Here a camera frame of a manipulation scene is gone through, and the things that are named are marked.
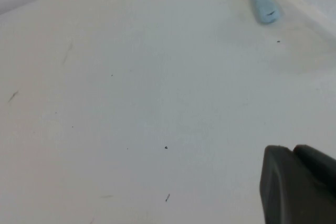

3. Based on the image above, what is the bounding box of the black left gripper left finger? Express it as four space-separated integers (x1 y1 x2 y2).
258 144 336 224

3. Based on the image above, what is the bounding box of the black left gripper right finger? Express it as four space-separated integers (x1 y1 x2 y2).
292 144 336 180

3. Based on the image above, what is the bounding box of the clear plastic egg box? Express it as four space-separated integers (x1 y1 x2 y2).
258 0 336 78

